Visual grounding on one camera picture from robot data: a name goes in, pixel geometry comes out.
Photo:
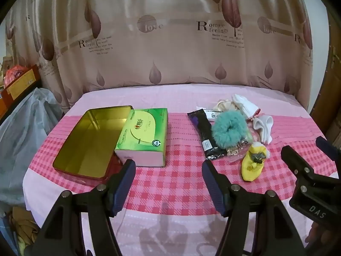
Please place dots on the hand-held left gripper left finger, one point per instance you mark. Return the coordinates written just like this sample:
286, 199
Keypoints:
125, 186

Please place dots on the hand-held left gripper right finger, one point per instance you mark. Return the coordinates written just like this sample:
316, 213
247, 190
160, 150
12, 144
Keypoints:
213, 189

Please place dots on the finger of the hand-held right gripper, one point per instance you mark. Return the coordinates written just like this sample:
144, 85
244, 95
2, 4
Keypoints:
329, 149
298, 165

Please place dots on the yellow baby sock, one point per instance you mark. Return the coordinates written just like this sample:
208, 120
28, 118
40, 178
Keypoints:
249, 165

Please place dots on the teal fluffy scrunchie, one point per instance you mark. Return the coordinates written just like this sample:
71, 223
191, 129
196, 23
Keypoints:
221, 138

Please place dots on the black packet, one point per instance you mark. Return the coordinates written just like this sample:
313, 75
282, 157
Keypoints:
202, 130

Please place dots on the gold tin box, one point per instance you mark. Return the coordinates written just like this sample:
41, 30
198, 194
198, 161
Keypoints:
88, 138

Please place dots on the white frilly sock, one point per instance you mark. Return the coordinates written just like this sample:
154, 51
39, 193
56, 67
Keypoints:
245, 106

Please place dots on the person's right hand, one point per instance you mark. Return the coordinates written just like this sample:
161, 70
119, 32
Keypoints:
317, 234

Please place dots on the pink checked bed sheet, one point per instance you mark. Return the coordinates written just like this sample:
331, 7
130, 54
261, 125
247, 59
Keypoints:
173, 170

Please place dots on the wooden door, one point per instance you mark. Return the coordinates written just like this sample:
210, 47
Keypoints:
330, 98

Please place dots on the green tissue pack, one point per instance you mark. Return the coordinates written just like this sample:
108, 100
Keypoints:
141, 133

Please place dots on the white printed packet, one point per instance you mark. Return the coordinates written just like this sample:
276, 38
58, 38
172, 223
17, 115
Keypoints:
213, 115

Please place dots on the mustard brown cloth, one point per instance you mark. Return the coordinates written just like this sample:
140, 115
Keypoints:
25, 226

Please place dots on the translucent plastic cover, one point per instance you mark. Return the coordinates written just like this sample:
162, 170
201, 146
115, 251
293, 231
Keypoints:
24, 138

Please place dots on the large orange cardboard box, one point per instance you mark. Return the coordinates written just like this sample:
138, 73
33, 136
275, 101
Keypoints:
24, 81

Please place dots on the leaf printed curtain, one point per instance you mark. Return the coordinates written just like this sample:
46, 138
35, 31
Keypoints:
170, 45

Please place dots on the red plastic bag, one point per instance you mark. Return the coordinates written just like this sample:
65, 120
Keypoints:
14, 73

